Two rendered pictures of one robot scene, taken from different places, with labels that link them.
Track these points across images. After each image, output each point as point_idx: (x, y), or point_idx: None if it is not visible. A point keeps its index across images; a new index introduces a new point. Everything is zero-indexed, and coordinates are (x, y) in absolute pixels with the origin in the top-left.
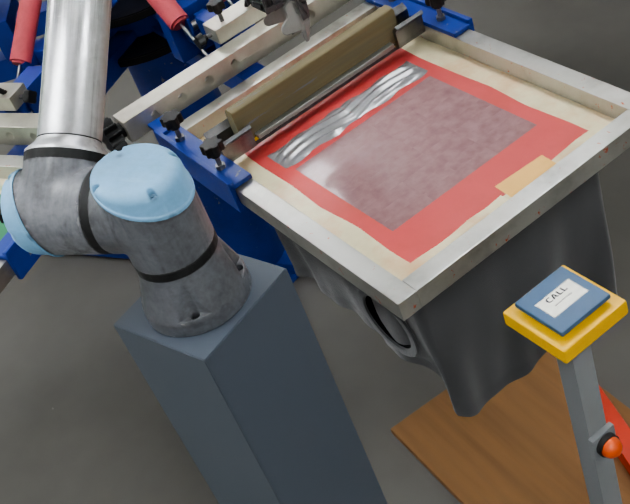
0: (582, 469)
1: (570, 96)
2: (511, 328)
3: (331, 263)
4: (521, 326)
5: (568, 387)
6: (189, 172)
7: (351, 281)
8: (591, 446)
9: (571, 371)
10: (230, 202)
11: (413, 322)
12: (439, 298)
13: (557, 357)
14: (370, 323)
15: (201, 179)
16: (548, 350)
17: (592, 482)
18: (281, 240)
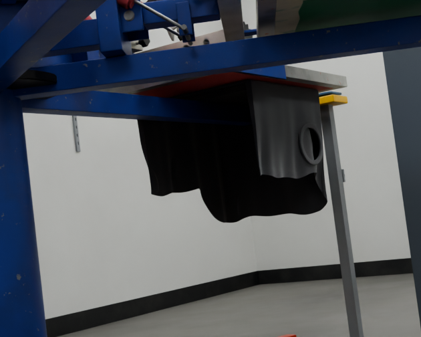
0: (341, 200)
1: None
2: (284, 178)
3: (324, 77)
4: (337, 95)
5: (335, 141)
6: (255, 70)
7: (331, 81)
8: (343, 172)
9: (335, 128)
10: (281, 74)
11: (319, 128)
12: None
13: (346, 101)
14: (294, 172)
15: (264, 69)
16: (344, 100)
17: (344, 205)
18: (257, 140)
